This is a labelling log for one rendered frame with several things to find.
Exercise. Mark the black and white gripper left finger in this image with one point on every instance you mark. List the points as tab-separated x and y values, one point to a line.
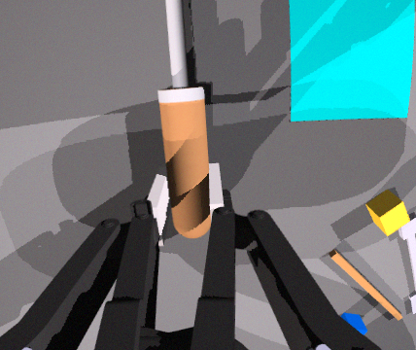
62	314

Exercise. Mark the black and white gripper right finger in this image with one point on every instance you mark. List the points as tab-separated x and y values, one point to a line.
306	318

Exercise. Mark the orange flat bar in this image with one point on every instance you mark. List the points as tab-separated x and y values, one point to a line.
356	275

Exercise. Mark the yellow cube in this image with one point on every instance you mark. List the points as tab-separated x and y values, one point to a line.
388	212

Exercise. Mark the white combination wrench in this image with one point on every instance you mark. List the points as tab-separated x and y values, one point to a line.
407	232

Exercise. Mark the teal square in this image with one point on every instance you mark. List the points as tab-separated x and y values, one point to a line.
350	59

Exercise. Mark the blue cube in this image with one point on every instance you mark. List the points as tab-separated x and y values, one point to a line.
356	321

